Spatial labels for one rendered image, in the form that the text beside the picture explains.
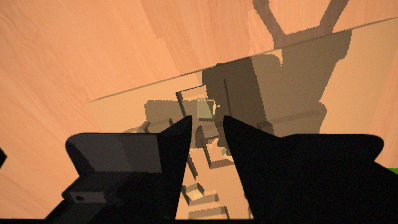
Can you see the tan block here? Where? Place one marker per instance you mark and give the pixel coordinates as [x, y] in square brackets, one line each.
[194, 192]
[206, 107]
[226, 153]

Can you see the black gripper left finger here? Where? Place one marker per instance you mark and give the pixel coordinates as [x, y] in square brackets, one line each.
[164, 155]

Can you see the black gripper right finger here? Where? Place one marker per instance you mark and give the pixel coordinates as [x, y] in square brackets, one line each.
[267, 164]

